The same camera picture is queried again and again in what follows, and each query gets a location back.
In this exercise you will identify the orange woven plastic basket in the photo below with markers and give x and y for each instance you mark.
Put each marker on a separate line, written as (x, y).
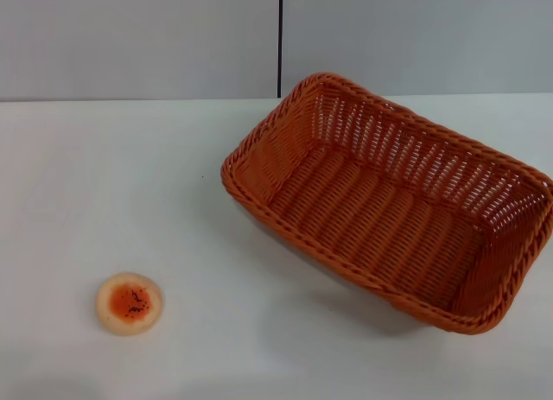
(367, 210)

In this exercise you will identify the round bread with orange centre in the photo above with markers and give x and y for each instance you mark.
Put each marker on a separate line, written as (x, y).
(129, 304)

